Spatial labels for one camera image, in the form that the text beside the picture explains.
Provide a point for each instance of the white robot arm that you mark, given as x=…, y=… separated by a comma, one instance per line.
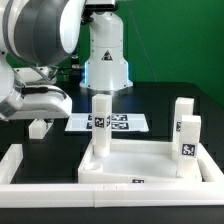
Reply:
x=35, y=33

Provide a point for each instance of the white desk tabletop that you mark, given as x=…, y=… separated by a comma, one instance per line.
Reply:
x=132, y=161

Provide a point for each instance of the white U-shaped obstacle frame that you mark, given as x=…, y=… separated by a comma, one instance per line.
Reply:
x=208, y=192

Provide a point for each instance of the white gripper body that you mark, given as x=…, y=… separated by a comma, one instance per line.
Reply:
x=35, y=102

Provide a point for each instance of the marker tag sheet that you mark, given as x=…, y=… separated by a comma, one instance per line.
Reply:
x=80, y=122

